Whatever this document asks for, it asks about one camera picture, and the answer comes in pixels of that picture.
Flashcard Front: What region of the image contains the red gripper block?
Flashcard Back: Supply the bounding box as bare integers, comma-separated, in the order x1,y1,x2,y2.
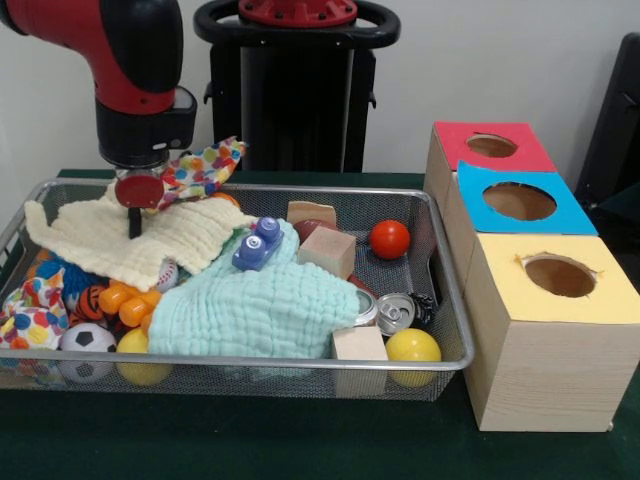
114,172,166,239

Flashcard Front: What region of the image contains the pale yellow muslin cloth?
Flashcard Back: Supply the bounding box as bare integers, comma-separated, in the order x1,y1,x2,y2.
24,180,257,293

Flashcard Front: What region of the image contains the colourful polka-dot cloth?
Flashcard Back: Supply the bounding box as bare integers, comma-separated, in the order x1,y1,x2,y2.
158,137,248,209

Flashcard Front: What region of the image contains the clear mesh bin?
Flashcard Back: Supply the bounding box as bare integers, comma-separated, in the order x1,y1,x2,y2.
0,178,474,403

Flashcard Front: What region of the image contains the wooden box with three holes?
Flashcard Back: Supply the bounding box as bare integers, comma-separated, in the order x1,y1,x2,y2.
422,121,640,433

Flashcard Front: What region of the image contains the blue toy car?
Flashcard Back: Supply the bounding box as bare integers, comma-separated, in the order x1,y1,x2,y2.
231,216,283,272

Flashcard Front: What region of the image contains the black and white soccer ball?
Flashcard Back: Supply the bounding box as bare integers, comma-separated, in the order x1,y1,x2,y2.
57,322,117,385

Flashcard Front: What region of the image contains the mint green muslin cloth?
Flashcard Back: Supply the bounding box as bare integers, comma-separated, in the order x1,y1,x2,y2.
148,218,361,361

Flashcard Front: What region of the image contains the large wooden cube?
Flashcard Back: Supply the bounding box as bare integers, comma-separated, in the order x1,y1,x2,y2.
298,226,356,279

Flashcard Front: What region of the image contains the small wooden cube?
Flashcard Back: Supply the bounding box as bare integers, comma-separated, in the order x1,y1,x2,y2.
332,326,389,363

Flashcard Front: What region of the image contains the red ball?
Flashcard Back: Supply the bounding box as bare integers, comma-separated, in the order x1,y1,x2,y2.
370,219,412,260

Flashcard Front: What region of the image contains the black soda can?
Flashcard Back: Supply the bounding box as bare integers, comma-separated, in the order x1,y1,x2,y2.
377,291,438,336

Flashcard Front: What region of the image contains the yellow smiley ball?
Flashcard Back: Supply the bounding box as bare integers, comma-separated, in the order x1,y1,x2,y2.
386,328,442,389

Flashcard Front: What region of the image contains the black chair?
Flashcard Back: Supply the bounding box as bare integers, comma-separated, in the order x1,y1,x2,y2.
575,33,640,251

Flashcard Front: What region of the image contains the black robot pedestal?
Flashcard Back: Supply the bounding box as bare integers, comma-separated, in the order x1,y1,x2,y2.
193,0,401,173

